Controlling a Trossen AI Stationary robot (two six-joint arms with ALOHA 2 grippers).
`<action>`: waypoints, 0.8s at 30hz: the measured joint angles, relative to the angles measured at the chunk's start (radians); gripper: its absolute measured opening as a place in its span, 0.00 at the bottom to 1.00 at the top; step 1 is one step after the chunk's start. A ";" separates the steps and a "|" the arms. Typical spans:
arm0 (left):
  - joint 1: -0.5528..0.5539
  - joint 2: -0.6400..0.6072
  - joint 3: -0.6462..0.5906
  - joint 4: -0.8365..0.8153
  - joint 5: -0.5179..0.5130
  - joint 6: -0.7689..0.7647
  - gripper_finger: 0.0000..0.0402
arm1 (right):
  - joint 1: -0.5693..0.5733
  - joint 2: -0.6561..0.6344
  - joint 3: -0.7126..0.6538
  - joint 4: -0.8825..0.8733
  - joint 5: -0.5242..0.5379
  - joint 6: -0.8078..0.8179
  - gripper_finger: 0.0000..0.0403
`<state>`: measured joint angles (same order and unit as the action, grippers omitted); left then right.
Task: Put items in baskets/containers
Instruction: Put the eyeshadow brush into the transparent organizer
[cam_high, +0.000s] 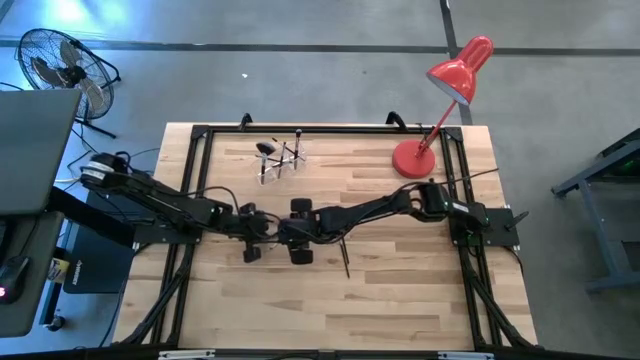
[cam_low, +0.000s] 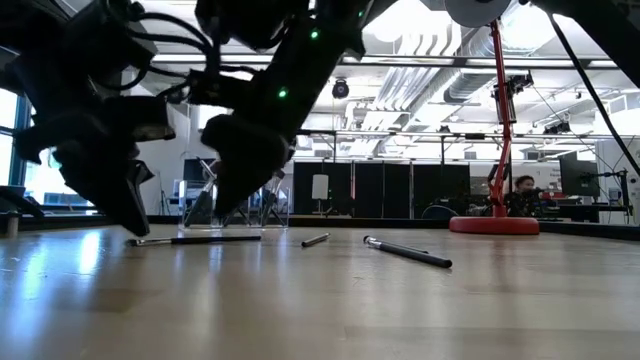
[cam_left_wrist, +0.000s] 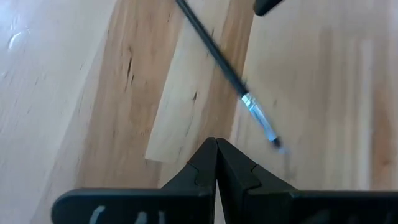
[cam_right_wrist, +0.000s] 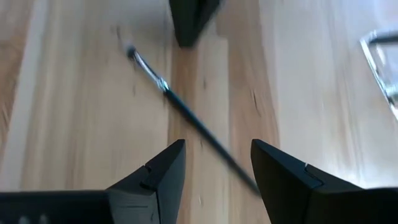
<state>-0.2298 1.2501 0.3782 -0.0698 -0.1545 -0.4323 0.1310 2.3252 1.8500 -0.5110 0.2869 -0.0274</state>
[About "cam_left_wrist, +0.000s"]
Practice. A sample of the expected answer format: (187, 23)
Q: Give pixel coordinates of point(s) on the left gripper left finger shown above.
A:
(186, 205)

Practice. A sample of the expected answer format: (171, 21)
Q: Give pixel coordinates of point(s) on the thin black makeup brush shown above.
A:
(217, 53)

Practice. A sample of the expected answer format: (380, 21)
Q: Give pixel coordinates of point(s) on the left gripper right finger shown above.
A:
(248, 202)

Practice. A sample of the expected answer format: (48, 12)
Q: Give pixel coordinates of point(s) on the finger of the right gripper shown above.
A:
(265, 6)

